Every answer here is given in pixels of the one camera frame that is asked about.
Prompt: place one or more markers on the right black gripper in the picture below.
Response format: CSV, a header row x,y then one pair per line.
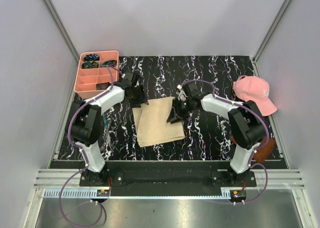
x,y
173,117

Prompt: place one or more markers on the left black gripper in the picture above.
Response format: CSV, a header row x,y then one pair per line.
x,y
142,99

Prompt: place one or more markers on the beige cloth napkin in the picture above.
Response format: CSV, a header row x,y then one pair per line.
x,y
151,123

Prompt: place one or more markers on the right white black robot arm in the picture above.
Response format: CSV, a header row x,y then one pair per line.
x,y
247,124

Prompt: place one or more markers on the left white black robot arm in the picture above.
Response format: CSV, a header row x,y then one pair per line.
x,y
84,120

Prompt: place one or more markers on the clear plastic utensils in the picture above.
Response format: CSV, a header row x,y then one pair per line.
x,y
104,141

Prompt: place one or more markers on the black marbled table mat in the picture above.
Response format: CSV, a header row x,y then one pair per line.
x,y
207,136

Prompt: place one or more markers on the dark patterned object in box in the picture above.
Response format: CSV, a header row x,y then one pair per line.
x,y
102,86

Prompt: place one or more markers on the blue patterned object right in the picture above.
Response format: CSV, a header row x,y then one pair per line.
x,y
110,62

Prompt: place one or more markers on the pink plastic divided organizer box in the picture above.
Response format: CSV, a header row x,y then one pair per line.
x,y
86,79

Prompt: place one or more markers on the blue yellow patterned object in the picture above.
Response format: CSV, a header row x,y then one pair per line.
x,y
90,65

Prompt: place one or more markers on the blue patterned object top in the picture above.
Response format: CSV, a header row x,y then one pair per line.
x,y
91,57

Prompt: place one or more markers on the pink baseball cap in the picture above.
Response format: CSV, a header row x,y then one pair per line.
x,y
256,89

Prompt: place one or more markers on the brown suede cloth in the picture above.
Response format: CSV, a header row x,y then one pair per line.
x,y
261,154

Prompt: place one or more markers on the left orange connector box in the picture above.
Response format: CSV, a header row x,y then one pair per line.
x,y
103,192

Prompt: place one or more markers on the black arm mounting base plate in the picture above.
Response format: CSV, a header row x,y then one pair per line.
x,y
167,179

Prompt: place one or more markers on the grey slotted cable duct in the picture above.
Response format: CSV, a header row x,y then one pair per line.
x,y
73,193

